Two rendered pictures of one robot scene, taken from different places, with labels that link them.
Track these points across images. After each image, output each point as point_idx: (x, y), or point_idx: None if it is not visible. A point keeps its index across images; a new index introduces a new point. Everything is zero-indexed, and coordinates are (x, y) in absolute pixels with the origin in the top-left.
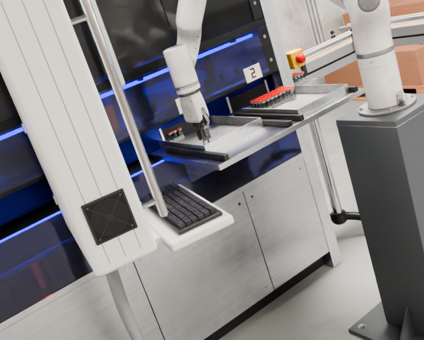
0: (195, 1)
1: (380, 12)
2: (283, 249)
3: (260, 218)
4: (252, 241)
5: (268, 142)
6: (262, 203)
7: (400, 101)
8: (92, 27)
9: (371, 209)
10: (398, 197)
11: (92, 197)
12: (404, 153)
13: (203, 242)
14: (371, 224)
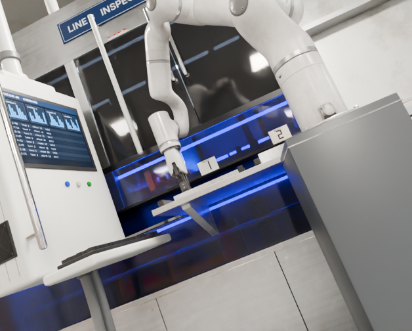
0: (151, 72)
1: (256, 9)
2: (335, 324)
3: (298, 283)
4: (290, 307)
5: (210, 189)
6: (300, 266)
7: (326, 117)
8: None
9: (336, 277)
10: (334, 257)
11: None
12: (311, 186)
13: (228, 297)
14: (346, 301)
